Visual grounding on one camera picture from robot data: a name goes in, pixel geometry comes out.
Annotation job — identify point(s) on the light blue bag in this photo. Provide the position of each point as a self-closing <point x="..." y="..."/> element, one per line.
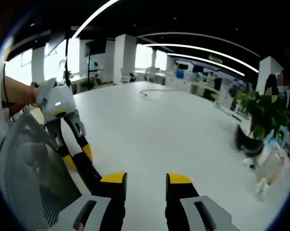
<point x="280" y="134"/>

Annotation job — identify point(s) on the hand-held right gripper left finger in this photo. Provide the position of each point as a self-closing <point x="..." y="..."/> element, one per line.
<point x="104" y="209"/>

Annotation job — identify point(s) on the white office chair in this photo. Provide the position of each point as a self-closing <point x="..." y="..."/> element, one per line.
<point x="150" y="74"/>
<point x="127" y="75"/>

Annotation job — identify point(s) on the blue box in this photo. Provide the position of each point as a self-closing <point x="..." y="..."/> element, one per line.
<point x="180" y="73"/>

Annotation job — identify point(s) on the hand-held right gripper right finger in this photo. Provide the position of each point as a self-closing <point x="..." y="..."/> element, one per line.
<point x="188" y="209"/>

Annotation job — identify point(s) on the ceiling mounted device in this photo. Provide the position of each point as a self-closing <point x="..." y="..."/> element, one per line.
<point x="215" y="59"/>

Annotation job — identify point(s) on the black tripod stand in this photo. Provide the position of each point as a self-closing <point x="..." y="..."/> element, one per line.
<point x="67" y="72"/>
<point x="89" y="69"/>

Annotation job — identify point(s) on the small blue object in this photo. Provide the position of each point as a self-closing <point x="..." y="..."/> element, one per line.
<point x="251" y="166"/>

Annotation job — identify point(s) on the black wall monitor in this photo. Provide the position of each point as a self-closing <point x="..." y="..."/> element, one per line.
<point x="96" y="47"/>

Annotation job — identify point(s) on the white office desk row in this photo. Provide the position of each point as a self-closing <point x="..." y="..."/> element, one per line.
<point x="195" y="84"/>

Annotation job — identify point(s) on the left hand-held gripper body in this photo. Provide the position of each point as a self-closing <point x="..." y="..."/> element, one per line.
<point x="55" y="101"/>

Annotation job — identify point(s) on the clear plastic bag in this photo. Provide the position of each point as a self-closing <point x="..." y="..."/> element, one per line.
<point x="272" y="163"/>

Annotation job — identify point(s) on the white ceiling light strip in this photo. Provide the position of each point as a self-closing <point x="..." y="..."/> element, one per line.
<point x="94" y="16"/>
<point x="207" y="61"/>
<point x="197" y="47"/>

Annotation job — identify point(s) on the white crumpled tissue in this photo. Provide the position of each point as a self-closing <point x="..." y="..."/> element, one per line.
<point x="262" y="190"/>

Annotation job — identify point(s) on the potted green plant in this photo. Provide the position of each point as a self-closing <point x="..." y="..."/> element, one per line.
<point x="265" y="113"/>

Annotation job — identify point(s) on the black curved headset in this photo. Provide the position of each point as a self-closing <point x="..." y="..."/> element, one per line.
<point x="245" y="144"/>

